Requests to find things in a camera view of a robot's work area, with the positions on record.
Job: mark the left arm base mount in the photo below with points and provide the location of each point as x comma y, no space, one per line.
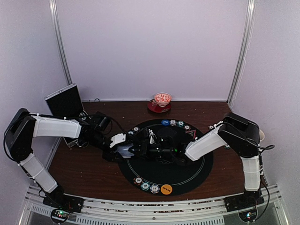
63,210

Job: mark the aluminium poker case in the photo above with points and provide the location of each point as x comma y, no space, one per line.
65,102

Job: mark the black round poker mat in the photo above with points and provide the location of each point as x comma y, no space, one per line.
182,178

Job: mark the right aluminium frame post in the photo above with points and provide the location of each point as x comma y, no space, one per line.
243,51

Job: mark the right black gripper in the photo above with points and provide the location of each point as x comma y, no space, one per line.
144,152

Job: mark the dark red saucer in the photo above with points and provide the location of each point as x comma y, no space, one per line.
154,107

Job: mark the red black triangle marker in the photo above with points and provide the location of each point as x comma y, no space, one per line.
192,133

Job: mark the blue small blind button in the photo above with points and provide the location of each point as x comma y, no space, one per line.
165,122

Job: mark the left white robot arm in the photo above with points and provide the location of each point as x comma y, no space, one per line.
27,130

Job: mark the front aluminium rail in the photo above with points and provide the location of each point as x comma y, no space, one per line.
194,212

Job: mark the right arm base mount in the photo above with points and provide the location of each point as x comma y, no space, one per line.
246,206

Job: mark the grey playing card deck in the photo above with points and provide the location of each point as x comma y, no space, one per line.
123,150

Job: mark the red white patterned bowl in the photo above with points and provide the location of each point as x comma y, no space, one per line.
162,99

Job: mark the orange big blind button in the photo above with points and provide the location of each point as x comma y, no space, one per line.
166,189

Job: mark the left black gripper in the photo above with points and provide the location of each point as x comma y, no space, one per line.
109,155

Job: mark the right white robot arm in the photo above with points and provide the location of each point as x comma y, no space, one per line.
240,134

